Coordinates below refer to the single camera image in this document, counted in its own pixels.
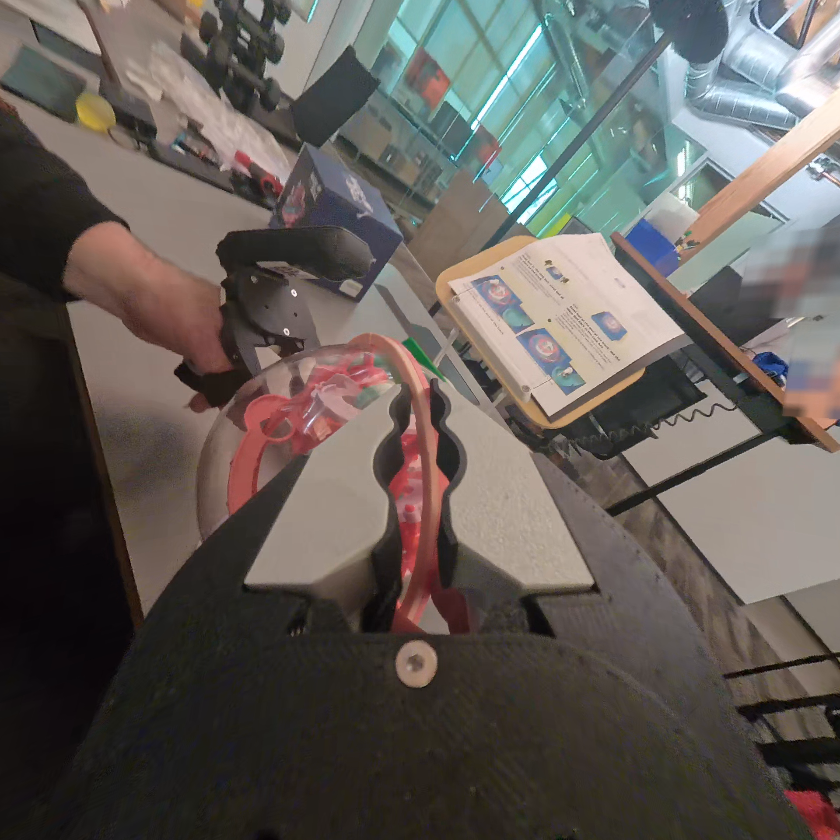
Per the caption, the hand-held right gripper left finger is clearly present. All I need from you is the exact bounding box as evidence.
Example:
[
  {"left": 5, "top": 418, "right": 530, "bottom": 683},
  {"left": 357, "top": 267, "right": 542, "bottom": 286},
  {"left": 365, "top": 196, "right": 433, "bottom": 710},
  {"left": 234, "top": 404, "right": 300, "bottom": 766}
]
[{"left": 243, "top": 384, "right": 413, "bottom": 627}]

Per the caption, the green plastic bin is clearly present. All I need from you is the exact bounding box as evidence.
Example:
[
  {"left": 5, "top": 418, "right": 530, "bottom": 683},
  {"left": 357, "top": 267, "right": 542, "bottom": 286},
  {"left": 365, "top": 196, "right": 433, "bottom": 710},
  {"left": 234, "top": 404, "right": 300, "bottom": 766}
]
[{"left": 402, "top": 336, "right": 448, "bottom": 383}]

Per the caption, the black monitor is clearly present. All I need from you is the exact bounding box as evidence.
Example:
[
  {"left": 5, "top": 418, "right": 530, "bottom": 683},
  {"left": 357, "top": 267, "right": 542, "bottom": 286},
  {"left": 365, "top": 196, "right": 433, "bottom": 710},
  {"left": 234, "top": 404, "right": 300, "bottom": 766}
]
[{"left": 290, "top": 45, "right": 382, "bottom": 148}]

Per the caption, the yellow disc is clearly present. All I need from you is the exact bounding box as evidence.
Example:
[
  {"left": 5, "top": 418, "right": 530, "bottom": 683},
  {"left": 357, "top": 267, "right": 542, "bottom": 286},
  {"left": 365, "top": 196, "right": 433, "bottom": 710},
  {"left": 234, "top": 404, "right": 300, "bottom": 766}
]
[{"left": 74, "top": 92, "right": 117, "bottom": 130}]

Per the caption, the wooden desk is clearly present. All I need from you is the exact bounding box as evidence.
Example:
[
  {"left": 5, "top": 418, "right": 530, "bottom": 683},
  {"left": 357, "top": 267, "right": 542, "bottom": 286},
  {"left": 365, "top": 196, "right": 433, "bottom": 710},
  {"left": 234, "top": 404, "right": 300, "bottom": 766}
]
[{"left": 612, "top": 231, "right": 840, "bottom": 454}]

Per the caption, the clear maze ball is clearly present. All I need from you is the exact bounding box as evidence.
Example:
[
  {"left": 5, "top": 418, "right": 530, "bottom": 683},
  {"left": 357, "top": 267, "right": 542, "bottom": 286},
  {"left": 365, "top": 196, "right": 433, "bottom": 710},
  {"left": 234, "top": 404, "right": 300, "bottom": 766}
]
[{"left": 197, "top": 333, "right": 475, "bottom": 636}]

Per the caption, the black dumbbell rack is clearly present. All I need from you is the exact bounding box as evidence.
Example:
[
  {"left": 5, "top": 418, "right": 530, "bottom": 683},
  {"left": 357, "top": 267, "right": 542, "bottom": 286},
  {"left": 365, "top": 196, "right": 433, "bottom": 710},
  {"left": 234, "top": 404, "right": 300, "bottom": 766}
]
[{"left": 180, "top": 0, "right": 287, "bottom": 114}]

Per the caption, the instruction sheet on clipboard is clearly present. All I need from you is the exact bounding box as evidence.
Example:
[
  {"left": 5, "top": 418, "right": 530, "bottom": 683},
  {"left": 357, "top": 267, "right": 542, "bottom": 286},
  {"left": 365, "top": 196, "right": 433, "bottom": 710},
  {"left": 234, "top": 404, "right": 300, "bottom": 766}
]
[{"left": 435, "top": 233, "right": 694, "bottom": 429}]

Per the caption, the black fuzzy ball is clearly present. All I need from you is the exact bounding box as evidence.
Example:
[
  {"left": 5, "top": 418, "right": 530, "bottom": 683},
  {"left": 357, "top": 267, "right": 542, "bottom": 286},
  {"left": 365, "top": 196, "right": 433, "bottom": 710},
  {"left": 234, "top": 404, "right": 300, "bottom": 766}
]
[{"left": 648, "top": 0, "right": 731, "bottom": 64}]

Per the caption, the person's left forearm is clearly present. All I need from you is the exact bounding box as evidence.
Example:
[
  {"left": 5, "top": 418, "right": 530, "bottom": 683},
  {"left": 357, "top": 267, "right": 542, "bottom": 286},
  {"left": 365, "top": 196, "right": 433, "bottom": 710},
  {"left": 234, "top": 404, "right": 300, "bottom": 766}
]
[{"left": 0, "top": 112, "right": 155, "bottom": 329}]

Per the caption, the black pole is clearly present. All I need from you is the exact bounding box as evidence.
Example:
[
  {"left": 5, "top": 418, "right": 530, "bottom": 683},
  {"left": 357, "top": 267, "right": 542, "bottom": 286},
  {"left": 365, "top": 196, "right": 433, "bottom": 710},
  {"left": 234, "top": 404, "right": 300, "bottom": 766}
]
[{"left": 489, "top": 33, "right": 677, "bottom": 245}]

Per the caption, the dark teal mat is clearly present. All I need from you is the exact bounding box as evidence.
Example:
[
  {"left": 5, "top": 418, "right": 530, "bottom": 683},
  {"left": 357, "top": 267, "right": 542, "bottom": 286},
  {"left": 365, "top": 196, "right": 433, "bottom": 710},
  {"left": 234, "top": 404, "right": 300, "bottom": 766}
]
[{"left": 0, "top": 45, "right": 86, "bottom": 122}]

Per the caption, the coiled black cable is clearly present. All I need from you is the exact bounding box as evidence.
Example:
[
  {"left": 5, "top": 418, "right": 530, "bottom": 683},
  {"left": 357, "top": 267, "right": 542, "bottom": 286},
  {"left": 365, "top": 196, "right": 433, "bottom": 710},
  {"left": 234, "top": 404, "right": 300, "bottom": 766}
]
[{"left": 558, "top": 399, "right": 739, "bottom": 448}]

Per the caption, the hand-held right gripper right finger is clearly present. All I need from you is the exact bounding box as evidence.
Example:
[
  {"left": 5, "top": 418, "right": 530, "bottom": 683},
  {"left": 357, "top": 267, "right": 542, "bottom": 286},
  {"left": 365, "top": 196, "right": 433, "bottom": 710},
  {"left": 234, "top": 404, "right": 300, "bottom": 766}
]
[{"left": 428, "top": 379, "right": 596, "bottom": 598}]

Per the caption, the blue cardboard box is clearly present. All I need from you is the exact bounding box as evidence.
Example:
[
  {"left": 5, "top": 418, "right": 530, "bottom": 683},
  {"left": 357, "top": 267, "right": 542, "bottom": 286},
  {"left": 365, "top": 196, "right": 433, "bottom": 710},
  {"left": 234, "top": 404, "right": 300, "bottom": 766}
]
[{"left": 269, "top": 144, "right": 403, "bottom": 301}]

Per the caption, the blue storage bin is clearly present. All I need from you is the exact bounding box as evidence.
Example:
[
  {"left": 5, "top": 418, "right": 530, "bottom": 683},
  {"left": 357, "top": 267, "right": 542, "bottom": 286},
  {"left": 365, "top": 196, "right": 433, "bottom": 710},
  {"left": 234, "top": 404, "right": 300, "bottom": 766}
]
[{"left": 623, "top": 218, "right": 678, "bottom": 277}]

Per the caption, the person's left hand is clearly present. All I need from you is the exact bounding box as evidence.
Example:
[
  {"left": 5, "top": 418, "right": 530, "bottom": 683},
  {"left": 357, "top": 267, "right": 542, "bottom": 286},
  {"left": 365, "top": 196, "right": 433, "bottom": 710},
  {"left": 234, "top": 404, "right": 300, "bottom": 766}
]
[{"left": 117, "top": 259, "right": 232, "bottom": 413}]

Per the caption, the silver ventilation duct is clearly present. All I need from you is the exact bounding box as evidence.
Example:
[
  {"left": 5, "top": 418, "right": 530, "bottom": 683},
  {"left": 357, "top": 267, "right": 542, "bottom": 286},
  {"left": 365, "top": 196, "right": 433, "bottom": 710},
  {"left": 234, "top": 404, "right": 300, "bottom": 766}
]
[{"left": 682, "top": 0, "right": 840, "bottom": 132}]

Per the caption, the pile of clear plastic bags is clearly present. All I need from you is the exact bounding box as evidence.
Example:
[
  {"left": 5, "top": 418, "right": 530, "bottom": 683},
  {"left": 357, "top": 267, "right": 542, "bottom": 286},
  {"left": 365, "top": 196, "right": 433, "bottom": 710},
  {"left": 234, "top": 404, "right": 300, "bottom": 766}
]
[{"left": 125, "top": 39, "right": 290, "bottom": 178}]

